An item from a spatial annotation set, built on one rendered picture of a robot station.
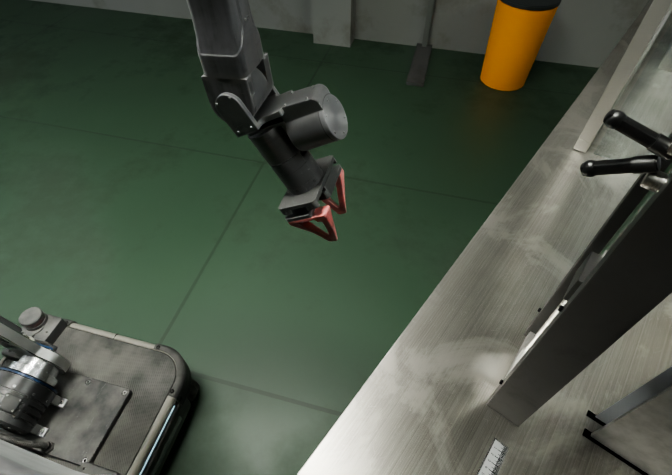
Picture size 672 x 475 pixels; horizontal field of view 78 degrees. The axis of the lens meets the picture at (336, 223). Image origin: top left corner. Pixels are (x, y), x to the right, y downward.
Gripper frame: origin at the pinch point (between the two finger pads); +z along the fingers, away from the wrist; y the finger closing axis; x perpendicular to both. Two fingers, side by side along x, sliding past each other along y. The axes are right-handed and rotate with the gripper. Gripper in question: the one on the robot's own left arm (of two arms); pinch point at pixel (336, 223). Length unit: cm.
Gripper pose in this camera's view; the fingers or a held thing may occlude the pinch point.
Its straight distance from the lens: 65.6
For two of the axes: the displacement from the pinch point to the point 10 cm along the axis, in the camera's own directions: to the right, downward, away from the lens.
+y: 2.5, -7.3, 6.4
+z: 4.8, 6.7, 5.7
